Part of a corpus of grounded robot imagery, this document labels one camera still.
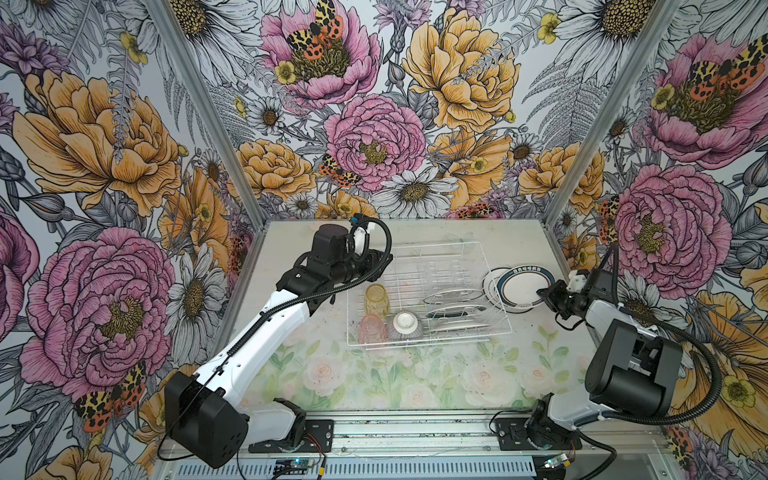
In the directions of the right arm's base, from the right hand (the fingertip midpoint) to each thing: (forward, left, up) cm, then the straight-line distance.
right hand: (537, 296), depth 91 cm
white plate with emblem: (+8, +11, -8) cm, 15 cm away
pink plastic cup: (-10, +49, +1) cm, 50 cm away
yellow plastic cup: (-2, +48, +3) cm, 48 cm away
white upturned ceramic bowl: (-7, +40, 0) cm, 41 cm away
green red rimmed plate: (+7, +3, -5) cm, 9 cm away
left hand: (-1, +45, +19) cm, 49 cm away
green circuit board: (-39, +68, -8) cm, 79 cm away
